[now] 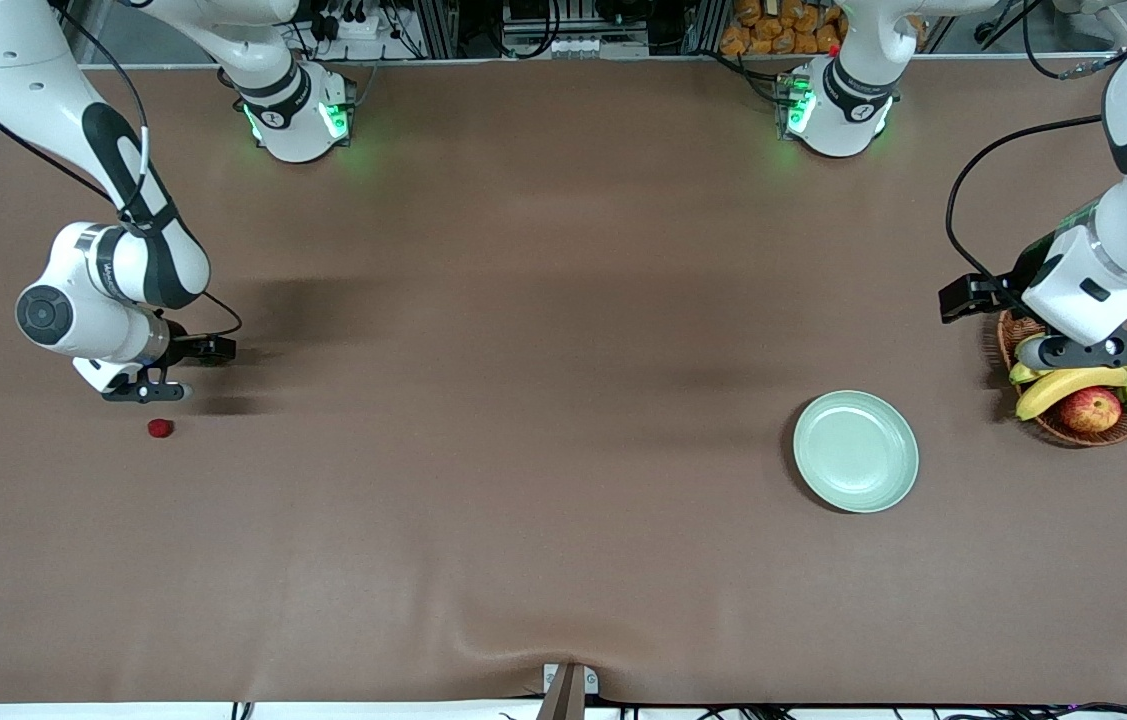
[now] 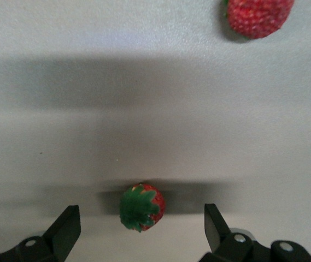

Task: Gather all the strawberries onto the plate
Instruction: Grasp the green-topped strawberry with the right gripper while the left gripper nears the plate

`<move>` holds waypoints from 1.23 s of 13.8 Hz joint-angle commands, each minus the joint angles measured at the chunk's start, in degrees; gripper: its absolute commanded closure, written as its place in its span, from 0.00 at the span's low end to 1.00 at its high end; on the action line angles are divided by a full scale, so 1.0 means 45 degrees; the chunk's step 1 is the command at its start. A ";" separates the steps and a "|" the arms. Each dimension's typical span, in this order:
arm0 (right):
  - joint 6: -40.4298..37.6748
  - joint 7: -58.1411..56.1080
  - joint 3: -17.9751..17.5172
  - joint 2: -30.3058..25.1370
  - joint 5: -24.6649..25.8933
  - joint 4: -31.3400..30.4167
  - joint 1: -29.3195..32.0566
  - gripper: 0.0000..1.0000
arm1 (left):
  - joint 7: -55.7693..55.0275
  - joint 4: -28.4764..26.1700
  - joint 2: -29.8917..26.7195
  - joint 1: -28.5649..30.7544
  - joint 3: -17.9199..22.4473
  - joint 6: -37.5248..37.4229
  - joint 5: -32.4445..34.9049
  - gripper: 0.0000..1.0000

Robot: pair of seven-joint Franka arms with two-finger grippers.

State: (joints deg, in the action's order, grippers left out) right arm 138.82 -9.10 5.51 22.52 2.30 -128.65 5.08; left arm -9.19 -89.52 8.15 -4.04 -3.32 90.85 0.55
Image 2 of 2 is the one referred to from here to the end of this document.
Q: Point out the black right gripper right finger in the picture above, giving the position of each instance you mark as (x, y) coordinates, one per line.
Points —
(215, 232)

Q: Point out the red toy strawberry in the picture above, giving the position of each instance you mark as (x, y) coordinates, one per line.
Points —
(256, 16)
(137, 208)

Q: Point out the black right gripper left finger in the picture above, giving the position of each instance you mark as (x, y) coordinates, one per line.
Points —
(59, 234)

